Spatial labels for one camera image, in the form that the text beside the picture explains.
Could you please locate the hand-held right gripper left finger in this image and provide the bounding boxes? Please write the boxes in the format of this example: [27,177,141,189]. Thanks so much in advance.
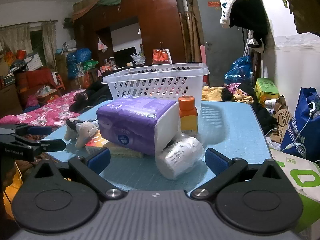
[31,147,128,202]

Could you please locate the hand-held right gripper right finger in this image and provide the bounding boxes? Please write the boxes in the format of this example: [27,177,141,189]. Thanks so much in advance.
[191,148,285,200]

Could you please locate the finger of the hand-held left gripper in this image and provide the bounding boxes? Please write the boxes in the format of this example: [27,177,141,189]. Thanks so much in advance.
[0,123,53,140]
[11,134,66,153]

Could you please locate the orange box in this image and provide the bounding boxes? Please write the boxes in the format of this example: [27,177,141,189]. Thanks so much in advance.
[84,131,111,155]

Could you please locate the tan box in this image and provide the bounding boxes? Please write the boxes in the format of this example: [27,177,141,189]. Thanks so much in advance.
[108,142,145,158]

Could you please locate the plush cow toy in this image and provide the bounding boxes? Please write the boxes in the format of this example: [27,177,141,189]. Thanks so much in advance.
[64,118,100,148]

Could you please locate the white paper roll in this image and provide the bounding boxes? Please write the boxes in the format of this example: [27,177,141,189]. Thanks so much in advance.
[155,133,205,180]

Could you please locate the purple tissue pack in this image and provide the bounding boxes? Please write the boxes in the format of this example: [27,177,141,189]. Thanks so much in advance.
[96,95,180,155]

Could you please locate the orange medicine bottle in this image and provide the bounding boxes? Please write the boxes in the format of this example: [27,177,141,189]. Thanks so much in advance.
[178,95,198,137]

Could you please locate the white plastic basket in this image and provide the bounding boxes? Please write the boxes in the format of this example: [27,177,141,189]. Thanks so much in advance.
[101,62,210,108]

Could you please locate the pink floral blanket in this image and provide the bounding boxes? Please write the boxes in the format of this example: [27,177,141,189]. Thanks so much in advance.
[0,90,87,128]

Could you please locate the red cloth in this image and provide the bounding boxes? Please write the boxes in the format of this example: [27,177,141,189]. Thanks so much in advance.
[26,68,57,88]

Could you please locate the black clothes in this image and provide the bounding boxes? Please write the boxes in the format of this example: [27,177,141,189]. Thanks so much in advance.
[222,82,278,133]

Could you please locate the black clothing pile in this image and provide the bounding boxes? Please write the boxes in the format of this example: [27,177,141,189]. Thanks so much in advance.
[69,80,113,113]

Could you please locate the yellow patterned blanket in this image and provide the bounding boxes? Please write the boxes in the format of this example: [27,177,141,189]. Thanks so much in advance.
[201,86,255,103]

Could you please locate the stack of blue bags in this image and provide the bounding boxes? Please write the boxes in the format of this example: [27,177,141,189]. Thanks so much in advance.
[66,48,92,78]

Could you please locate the brown paper bag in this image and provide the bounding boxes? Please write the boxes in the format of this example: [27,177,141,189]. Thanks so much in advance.
[271,96,292,130]

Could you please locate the blue tote bag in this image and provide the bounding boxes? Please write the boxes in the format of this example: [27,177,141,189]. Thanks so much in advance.
[280,87,320,162]

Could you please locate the green lidded box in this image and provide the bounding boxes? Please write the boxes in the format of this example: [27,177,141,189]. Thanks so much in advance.
[255,77,279,104]

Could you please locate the green and white carton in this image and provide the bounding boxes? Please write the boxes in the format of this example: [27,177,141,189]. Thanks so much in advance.
[269,147,320,233]

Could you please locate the patterned curtain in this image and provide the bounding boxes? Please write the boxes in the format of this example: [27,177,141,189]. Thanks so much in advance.
[0,21,57,73]

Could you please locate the blue plastic bag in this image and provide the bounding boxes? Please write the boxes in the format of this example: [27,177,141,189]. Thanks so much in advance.
[225,56,253,84]

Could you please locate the pink hanging plastic bag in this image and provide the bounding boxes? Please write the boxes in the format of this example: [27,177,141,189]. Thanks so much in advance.
[97,37,108,52]

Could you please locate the black monitor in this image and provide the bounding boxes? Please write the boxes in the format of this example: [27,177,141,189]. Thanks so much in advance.
[114,47,137,67]

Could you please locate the white plastic bag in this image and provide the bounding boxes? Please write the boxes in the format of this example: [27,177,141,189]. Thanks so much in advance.
[131,52,146,65]

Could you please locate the orange hanging bag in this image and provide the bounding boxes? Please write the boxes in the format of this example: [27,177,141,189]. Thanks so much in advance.
[152,49,172,65]

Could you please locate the grey door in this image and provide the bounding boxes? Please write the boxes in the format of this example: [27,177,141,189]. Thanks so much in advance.
[196,0,247,85]

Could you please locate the wooden sticks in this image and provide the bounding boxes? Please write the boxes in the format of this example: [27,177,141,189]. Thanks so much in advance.
[185,0,202,63]

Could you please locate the white and black sweater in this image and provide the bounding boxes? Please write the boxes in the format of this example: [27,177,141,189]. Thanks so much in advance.
[219,0,269,53]

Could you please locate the dark wooden wardrobe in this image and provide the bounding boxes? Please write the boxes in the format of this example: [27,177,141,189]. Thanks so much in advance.
[72,0,187,74]

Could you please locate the brown hanging tote bag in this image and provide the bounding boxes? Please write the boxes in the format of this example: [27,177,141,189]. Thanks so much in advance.
[285,0,320,34]

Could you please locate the white charger cable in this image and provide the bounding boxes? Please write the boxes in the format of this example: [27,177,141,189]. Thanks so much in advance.
[282,109,314,152]

